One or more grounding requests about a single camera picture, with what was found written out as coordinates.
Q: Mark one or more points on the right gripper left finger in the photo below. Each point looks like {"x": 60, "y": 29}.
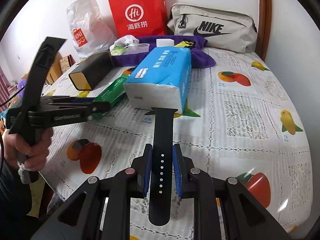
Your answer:
{"x": 100, "y": 208}

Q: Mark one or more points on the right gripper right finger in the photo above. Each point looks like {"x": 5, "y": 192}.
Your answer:
{"x": 223, "y": 209}

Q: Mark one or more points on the green pocket tissue pack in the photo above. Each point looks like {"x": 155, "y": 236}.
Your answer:
{"x": 117, "y": 50}

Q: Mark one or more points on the white cotton glove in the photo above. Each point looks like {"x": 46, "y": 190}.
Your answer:
{"x": 124, "y": 42}

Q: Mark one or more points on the white sponge block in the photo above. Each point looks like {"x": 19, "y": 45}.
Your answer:
{"x": 164, "y": 42}

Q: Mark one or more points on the person's left hand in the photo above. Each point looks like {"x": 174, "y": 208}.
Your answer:
{"x": 37, "y": 154}

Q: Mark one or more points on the wooden nightstand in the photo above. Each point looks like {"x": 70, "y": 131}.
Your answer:
{"x": 55, "y": 71}

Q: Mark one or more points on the patterned book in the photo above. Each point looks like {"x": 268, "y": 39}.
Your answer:
{"x": 66, "y": 63}

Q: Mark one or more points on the dark green tea tin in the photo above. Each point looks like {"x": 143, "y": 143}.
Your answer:
{"x": 90, "y": 71}

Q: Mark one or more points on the white Miniso plastic bag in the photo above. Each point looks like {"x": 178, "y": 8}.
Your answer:
{"x": 89, "y": 32}

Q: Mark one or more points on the blue tissue pack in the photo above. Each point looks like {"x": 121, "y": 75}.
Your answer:
{"x": 150, "y": 85}

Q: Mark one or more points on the red Haidilao paper bag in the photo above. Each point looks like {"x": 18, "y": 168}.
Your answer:
{"x": 139, "y": 18}

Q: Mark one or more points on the purple towel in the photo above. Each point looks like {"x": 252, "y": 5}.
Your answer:
{"x": 193, "y": 54}

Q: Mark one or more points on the grey Nike pouch bag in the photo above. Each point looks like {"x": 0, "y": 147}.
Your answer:
{"x": 228, "y": 30}

